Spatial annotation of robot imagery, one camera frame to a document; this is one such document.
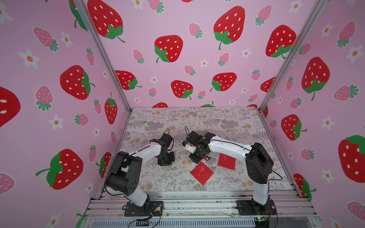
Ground left aluminium frame post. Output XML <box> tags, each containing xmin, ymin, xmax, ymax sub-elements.
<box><xmin>75</xmin><ymin>0</ymin><xmax>132</xmax><ymax>114</ymax></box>

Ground floral patterned table mat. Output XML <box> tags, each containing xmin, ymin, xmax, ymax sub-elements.
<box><xmin>121</xmin><ymin>107</ymin><xmax>293</xmax><ymax>192</ymax></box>

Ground red envelope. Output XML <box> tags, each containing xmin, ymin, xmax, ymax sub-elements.
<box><xmin>218</xmin><ymin>154</ymin><xmax>236</xmax><ymax>171</ymax></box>
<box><xmin>190</xmin><ymin>162</ymin><xmax>214</xmax><ymax>185</ymax></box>

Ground right aluminium frame post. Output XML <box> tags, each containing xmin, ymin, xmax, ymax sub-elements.
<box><xmin>259</xmin><ymin>0</ymin><xmax>328</xmax><ymax>114</ymax></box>

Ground aluminium frame post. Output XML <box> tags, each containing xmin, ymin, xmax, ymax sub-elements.
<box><xmin>259</xmin><ymin>0</ymin><xmax>328</xmax><ymax>114</ymax></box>
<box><xmin>75</xmin><ymin>0</ymin><xmax>132</xmax><ymax>114</ymax></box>

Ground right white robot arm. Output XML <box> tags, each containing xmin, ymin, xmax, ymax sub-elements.
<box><xmin>182</xmin><ymin>131</ymin><xmax>274</xmax><ymax>206</ymax></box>

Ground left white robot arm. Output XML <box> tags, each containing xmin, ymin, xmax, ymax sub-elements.
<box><xmin>105</xmin><ymin>133</ymin><xmax>175</xmax><ymax>209</ymax></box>

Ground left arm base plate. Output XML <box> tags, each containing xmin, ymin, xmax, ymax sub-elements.
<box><xmin>122</xmin><ymin>201</ymin><xmax>163</xmax><ymax>217</ymax></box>

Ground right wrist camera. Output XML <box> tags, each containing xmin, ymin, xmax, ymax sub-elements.
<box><xmin>185</xmin><ymin>142</ymin><xmax>195</xmax><ymax>151</ymax></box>

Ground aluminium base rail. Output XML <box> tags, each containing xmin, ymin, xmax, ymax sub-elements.
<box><xmin>80</xmin><ymin>190</ymin><xmax>324</xmax><ymax>228</ymax></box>

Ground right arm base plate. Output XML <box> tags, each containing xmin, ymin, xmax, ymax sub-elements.
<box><xmin>236</xmin><ymin>199</ymin><xmax>277</xmax><ymax>216</ymax></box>

